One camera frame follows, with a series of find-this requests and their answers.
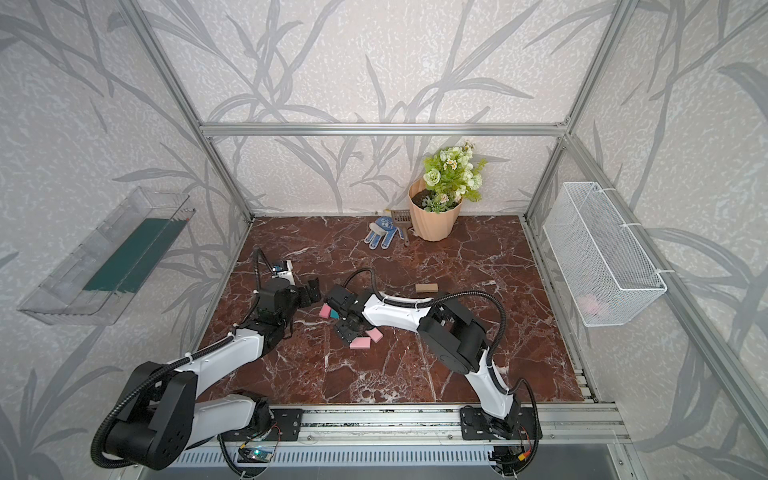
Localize pink block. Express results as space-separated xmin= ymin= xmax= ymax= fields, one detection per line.
xmin=366 ymin=328 xmax=383 ymax=343
xmin=319 ymin=304 xmax=332 ymax=319
xmin=349 ymin=337 xmax=371 ymax=350

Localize natural wood block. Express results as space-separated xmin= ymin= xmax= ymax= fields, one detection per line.
xmin=415 ymin=283 xmax=439 ymax=293

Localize pink block front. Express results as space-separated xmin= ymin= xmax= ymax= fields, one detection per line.
xmin=349 ymin=337 xmax=371 ymax=350

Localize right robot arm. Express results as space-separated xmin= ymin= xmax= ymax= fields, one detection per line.
xmin=321 ymin=285 xmax=541 ymax=441

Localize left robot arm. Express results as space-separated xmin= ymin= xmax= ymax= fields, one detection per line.
xmin=90 ymin=278 xmax=322 ymax=470

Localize blue white garden glove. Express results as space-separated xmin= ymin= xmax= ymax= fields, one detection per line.
xmin=364 ymin=216 xmax=400 ymax=250

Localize small brown rake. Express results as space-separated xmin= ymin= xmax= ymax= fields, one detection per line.
xmin=389 ymin=210 xmax=412 ymax=246

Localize beige flower pot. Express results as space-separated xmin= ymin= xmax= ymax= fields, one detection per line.
xmin=408 ymin=180 xmax=462 ymax=242

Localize green mat in tray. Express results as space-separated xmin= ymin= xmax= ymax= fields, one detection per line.
xmin=84 ymin=218 xmax=188 ymax=294

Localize left controller board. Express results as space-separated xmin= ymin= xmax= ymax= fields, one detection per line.
xmin=237 ymin=444 xmax=276 ymax=464

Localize green white artificial flowers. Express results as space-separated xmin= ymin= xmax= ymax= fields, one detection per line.
xmin=415 ymin=141 xmax=487 ymax=213

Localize pink item in basket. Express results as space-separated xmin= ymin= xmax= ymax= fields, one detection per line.
xmin=577 ymin=294 xmax=608 ymax=318

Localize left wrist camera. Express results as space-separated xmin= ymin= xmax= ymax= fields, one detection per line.
xmin=271 ymin=260 xmax=296 ymax=286

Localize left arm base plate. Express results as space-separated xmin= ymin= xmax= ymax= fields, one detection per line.
xmin=249 ymin=408 xmax=304 ymax=442

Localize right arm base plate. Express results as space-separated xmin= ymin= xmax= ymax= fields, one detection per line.
xmin=459 ymin=402 xmax=542 ymax=440

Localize aluminium frame crossbar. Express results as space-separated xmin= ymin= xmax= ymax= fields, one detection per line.
xmin=200 ymin=122 xmax=566 ymax=137

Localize clear plastic wall tray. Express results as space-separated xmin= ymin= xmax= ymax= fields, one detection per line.
xmin=18 ymin=187 xmax=195 ymax=326

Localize right connector wires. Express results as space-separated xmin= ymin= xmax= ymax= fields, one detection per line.
xmin=488 ymin=445 xmax=535 ymax=475

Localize aluminium front rail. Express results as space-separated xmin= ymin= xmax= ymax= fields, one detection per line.
xmin=272 ymin=402 xmax=631 ymax=447

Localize white wire mesh basket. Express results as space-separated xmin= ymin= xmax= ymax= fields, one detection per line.
xmin=543 ymin=182 xmax=667 ymax=327

